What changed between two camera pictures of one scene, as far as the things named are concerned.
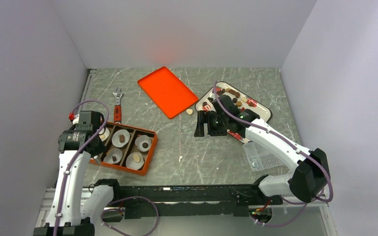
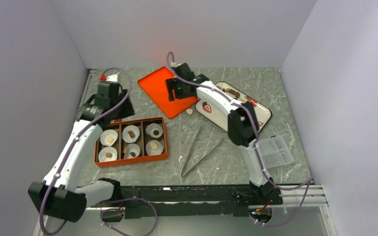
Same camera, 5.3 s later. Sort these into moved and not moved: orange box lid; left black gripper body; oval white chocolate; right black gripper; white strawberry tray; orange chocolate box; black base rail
Moved: orange chocolate box; right black gripper; left black gripper body; oval white chocolate
Not moved: orange box lid; white strawberry tray; black base rail
